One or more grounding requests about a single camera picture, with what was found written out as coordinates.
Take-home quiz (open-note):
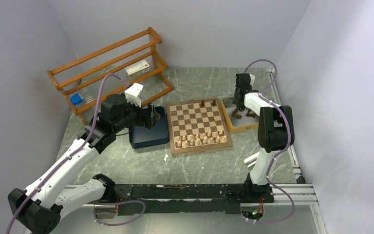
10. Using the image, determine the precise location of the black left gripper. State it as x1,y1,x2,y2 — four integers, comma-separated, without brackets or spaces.
113,96,160,132

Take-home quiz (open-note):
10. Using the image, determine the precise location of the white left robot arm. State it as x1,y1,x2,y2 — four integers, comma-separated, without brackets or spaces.
6,94,160,234

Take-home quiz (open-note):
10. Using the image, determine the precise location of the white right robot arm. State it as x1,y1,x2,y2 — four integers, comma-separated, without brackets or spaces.
232,73,295,202

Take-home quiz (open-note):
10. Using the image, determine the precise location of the wooden chess board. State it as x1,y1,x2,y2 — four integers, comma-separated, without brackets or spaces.
165,98,232,156

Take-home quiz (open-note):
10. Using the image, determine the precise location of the light chess pieces row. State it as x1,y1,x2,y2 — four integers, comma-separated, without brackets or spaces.
172,130,231,149

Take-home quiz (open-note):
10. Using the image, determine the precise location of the blue metal tin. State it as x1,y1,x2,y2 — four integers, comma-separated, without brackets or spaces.
129,106,169,149

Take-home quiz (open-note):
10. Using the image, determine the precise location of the white red box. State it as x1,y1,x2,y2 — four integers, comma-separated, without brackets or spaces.
124,59,150,78

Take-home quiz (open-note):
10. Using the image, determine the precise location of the orange wooden rack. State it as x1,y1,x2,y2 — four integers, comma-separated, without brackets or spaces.
47,27,174,125

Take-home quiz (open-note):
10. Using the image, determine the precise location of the blue small object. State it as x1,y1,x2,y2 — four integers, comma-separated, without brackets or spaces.
70,94,83,105

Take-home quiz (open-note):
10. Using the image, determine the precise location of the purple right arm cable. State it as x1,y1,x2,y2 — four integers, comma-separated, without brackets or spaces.
243,59,296,224

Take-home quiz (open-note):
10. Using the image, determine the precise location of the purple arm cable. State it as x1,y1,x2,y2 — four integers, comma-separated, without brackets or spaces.
243,59,296,224
5,73,146,234

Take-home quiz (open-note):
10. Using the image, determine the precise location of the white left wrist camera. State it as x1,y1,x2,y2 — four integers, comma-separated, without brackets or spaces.
124,83,144,107

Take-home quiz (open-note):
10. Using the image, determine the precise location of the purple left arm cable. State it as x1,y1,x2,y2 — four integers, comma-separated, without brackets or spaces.
5,73,146,234

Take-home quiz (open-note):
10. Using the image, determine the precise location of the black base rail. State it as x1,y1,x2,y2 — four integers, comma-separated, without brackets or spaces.
98,180,274,215

